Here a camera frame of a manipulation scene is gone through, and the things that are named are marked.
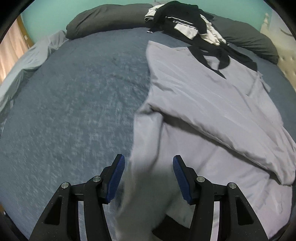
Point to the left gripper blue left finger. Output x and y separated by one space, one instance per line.
60 218

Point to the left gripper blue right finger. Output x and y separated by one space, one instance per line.
237 219

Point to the grey and black jacket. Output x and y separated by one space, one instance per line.
225 126

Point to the black and white clothes pile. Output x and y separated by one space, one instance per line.
192 25

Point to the light grey pillow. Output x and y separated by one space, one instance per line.
30 61

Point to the pink curtain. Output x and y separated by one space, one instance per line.
15 43

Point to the cream tufted headboard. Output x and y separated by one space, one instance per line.
274 27

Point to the dark grey long pillow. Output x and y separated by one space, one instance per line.
115 17

